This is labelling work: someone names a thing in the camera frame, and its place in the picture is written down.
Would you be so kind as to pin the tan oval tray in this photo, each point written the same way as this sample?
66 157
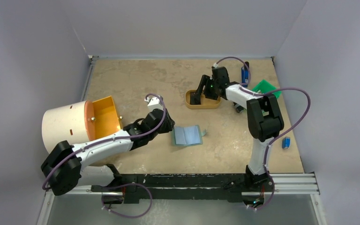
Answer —
206 103

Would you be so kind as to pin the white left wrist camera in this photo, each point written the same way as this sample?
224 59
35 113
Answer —
153 103

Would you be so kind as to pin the black aluminium base frame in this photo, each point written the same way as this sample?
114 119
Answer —
252 190

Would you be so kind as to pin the black credit card stack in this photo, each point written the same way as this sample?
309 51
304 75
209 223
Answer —
195 98

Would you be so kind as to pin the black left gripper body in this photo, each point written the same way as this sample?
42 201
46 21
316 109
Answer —
165 128

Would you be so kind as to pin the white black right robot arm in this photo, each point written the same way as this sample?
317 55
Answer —
264 118

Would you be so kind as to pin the small black binder clip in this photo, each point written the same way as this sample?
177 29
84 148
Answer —
239 108

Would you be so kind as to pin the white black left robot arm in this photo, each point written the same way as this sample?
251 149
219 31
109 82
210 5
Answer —
99 152

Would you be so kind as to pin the small blue object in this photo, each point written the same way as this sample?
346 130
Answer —
286 142

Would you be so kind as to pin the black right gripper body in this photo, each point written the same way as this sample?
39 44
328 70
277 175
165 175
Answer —
207 88

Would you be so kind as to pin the green plastic bin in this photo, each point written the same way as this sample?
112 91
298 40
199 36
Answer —
263 87

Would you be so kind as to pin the white cylinder container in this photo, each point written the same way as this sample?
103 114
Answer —
72 122

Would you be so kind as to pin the grey-green card holder wallet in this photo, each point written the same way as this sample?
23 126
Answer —
187 136

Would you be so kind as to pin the yellow drawer box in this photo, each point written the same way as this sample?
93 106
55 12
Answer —
108 121

